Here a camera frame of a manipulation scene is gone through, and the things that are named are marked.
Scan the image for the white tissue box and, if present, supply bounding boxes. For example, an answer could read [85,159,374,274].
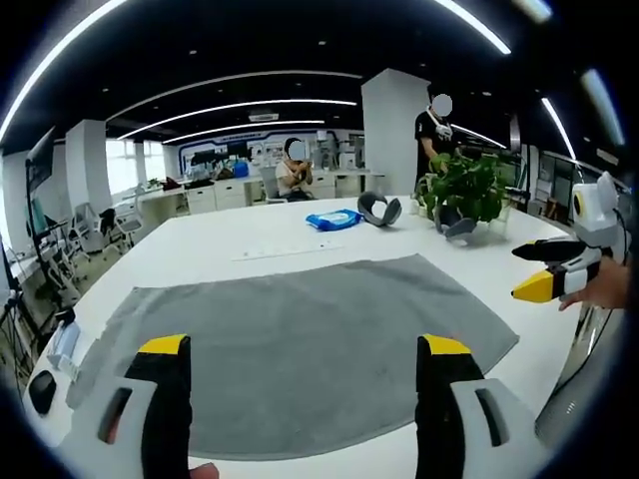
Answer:
[47,318,82,373]

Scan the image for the grey neck pillow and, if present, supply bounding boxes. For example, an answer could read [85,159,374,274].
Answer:
[356,191,403,229]

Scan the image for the grey curved headrest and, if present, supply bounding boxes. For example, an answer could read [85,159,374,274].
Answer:
[434,205,478,244]

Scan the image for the grey towel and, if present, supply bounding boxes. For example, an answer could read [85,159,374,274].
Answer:
[65,252,521,461]

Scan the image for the green potted plant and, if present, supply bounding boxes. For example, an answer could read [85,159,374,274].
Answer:
[414,151,515,232]

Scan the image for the blue wet wipes packet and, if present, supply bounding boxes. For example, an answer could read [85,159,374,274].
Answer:
[305,208,364,233]

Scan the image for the white office desk row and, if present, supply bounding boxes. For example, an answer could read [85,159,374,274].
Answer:
[134,169,386,217]

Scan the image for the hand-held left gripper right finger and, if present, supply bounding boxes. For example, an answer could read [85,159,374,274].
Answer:
[414,333,550,479]

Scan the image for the black computer mouse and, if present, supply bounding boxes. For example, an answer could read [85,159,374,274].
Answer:
[28,369,58,415]

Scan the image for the white table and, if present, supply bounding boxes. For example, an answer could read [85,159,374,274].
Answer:
[22,193,590,479]

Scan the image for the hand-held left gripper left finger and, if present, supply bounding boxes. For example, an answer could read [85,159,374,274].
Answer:
[63,333,194,479]

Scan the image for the white office chair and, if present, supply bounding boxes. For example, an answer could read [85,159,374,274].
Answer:
[259,165,290,206]
[69,202,109,260]

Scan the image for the person's right hand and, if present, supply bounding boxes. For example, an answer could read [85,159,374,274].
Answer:
[557,257,631,312]

